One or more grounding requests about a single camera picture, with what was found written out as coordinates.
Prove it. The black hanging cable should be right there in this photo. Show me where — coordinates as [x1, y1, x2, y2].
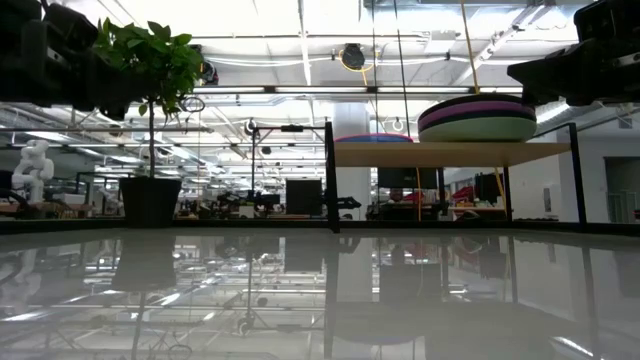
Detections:
[370, 0, 378, 136]
[392, 0, 413, 140]

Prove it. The black stand frame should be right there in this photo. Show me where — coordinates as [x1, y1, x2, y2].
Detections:
[248, 118, 327, 184]

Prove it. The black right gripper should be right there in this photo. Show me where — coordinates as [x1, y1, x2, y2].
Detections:
[507, 39, 640, 107]

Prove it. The dark plastic plate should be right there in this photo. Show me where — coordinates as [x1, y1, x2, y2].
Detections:
[423, 93, 525, 107]

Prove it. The black overhead beam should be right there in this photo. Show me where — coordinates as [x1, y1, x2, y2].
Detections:
[0, 85, 640, 96]

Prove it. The purple plastic plate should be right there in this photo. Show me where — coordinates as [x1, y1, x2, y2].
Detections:
[417, 99, 537, 121]

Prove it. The black monitor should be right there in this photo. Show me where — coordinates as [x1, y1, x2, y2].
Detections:
[285, 178, 324, 217]
[376, 166, 440, 191]
[473, 171, 507, 205]

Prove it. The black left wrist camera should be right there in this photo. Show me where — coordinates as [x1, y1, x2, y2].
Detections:
[41, 1, 100, 52]

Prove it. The black ceiling cable reel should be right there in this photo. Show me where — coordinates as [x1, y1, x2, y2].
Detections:
[199, 53, 221, 87]
[338, 42, 369, 72]

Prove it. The pale green plastic plate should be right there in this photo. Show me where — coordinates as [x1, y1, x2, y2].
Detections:
[418, 117, 538, 144]

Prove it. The white round column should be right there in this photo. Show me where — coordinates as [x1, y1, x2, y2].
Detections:
[331, 102, 374, 222]

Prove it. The black plastic plate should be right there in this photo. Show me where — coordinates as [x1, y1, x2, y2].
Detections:
[417, 108, 538, 129]

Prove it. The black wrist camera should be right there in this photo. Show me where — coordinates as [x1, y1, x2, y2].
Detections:
[573, 0, 640, 45]
[41, 1, 100, 52]

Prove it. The black metal rig frame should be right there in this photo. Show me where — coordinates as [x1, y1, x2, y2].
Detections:
[0, 218, 640, 236]

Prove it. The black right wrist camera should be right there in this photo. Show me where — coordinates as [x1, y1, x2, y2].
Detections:
[573, 0, 640, 45]

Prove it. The green potted plant black pot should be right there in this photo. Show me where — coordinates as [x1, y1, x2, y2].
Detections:
[92, 18, 205, 230]

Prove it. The blue transparent plastic plate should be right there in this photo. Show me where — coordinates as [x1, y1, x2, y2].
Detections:
[337, 135, 412, 145]

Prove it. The silver ventilation duct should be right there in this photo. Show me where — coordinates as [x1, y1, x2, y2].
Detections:
[535, 97, 640, 124]

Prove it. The wooden shelf black metal frame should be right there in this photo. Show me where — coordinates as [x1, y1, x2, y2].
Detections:
[322, 121, 587, 235]

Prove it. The yellow hanging cord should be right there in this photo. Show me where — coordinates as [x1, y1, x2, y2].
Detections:
[459, 0, 481, 96]

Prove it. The yellow hanging strap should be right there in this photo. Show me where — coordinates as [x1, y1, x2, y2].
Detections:
[493, 166, 509, 221]

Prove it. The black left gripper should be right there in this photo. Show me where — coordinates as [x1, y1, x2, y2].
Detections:
[0, 0, 151, 121]

